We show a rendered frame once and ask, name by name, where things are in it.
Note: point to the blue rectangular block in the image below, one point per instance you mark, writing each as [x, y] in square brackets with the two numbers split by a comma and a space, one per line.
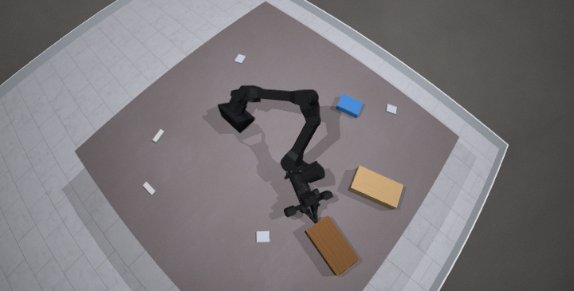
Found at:
[349, 105]

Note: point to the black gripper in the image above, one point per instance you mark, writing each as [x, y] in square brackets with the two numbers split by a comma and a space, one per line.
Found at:
[291, 210]

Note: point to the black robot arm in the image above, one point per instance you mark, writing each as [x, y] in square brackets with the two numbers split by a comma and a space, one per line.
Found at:
[293, 159]

